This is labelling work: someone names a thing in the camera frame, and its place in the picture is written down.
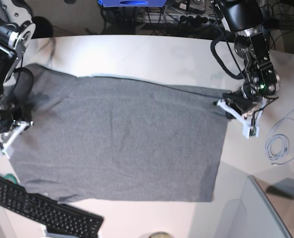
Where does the round tan object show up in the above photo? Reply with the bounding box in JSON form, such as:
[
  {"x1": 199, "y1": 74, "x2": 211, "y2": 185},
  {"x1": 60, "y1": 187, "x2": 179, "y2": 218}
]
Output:
[{"x1": 148, "y1": 232, "x2": 173, "y2": 238}]

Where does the green tape roll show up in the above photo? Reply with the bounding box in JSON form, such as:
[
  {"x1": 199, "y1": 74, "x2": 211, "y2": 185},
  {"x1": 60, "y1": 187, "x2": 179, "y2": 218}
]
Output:
[{"x1": 3, "y1": 174, "x2": 18, "y2": 184}]

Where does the grey monitor back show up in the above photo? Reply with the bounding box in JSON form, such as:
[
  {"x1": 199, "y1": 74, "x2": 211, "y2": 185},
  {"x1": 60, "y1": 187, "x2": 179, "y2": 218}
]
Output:
[{"x1": 232, "y1": 176, "x2": 294, "y2": 238}]

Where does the coiled light blue cable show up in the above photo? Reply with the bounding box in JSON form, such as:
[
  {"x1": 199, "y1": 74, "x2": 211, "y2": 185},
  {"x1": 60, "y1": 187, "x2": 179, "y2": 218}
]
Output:
[{"x1": 265, "y1": 106, "x2": 294, "y2": 166}]

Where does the grey t-shirt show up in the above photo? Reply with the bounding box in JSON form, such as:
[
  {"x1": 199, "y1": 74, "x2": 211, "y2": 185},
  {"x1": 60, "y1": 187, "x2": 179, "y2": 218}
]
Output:
[{"x1": 10, "y1": 64, "x2": 228, "y2": 203}]

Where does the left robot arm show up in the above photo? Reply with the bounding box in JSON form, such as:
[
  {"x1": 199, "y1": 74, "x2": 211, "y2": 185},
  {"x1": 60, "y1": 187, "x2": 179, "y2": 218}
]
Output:
[{"x1": 211, "y1": 0, "x2": 280, "y2": 118}]

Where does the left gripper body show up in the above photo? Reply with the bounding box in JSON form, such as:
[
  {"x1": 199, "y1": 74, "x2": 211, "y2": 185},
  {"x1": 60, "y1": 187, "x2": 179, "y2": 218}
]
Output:
[{"x1": 223, "y1": 90, "x2": 263, "y2": 117}]

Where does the black computer keyboard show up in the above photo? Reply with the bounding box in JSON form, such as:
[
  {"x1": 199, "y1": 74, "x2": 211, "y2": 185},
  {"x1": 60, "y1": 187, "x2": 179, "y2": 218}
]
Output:
[{"x1": 0, "y1": 176, "x2": 104, "y2": 238}]

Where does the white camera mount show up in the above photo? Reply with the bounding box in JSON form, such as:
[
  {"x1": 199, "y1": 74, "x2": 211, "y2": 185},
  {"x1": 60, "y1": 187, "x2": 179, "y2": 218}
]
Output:
[
  {"x1": 212, "y1": 100, "x2": 264, "y2": 139},
  {"x1": 0, "y1": 120, "x2": 34, "y2": 159}
]

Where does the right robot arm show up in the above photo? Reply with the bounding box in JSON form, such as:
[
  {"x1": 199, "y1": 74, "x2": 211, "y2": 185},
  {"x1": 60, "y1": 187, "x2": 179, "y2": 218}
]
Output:
[{"x1": 0, "y1": 0, "x2": 36, "y2": 135}]

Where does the black power strip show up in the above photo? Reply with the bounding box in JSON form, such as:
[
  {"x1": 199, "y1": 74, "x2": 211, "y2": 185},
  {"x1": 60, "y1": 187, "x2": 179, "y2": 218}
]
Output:
[{"x1": 144, "y1": 12, "x2": 215, "y2": 27}]

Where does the blue box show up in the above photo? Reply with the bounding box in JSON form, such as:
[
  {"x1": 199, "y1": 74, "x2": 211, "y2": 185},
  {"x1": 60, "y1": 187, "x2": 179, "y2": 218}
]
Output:
[{"x1": 98, "y1": 0, "x2": 167, "y2": 7}]

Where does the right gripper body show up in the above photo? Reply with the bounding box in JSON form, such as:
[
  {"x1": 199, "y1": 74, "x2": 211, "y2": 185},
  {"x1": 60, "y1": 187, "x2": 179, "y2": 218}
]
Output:
[{"x1": 0, "y1": 106, "x2": 25, "y2": 134}]

